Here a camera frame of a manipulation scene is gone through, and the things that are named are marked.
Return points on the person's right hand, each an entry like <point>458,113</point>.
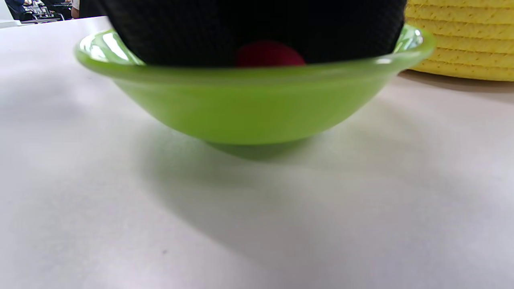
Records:
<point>241,20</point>

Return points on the yellow fabric basket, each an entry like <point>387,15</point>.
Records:
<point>461,40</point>

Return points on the red ping pong ball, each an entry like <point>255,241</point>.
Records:
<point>269,54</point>

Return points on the green plastic bowl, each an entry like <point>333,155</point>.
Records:
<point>257,108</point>

